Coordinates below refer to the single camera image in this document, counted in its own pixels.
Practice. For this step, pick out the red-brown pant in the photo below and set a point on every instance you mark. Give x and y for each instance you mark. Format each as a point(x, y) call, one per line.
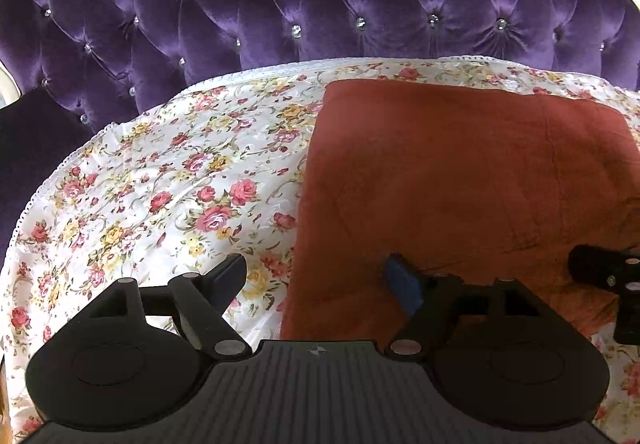
point(477, 183)

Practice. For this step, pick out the white floral bed sheet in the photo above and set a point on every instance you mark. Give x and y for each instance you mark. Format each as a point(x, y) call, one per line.
point(216, 170)

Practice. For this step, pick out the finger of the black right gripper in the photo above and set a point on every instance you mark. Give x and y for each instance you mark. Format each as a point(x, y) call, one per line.
point(616, 272)

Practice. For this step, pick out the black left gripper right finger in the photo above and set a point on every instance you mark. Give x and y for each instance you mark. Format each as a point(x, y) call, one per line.
point(436, 305)

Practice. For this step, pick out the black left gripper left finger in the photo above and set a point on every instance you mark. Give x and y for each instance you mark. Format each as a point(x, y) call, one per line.
point(196, 303)

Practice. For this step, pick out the purple tufted velvet headboard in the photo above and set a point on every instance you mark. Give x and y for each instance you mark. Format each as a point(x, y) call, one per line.
point(79, 65)

